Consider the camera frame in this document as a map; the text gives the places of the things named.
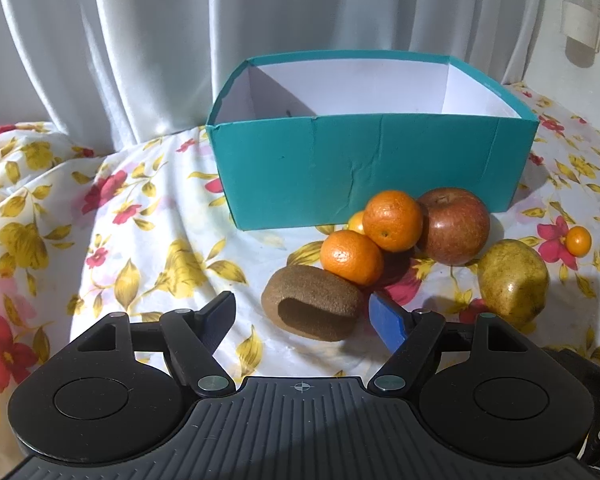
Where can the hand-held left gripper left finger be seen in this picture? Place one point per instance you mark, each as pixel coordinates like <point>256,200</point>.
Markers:
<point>219,317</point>

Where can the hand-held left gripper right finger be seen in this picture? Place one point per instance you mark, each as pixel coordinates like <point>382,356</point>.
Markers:
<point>387,322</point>

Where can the brown kiwi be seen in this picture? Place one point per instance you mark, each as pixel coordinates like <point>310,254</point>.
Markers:
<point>325,290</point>

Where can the orange tangerine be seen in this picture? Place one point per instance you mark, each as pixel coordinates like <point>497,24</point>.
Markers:
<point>352,259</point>
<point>392,220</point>

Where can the red apple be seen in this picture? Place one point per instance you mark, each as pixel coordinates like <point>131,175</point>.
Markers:
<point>455,230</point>

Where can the yellow-green pear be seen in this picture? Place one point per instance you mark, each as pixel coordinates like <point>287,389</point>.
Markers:
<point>515,280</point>

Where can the teal cardboard box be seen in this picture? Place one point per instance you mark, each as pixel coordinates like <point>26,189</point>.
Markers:
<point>305,170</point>

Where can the small orange kumquat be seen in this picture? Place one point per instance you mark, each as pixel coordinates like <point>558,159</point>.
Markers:
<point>578,240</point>
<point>356,222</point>

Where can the floral printed cloth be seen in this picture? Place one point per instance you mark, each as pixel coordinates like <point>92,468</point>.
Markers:
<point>130,240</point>

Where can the white curtain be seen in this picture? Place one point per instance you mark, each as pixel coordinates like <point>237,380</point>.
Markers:
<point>155,50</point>

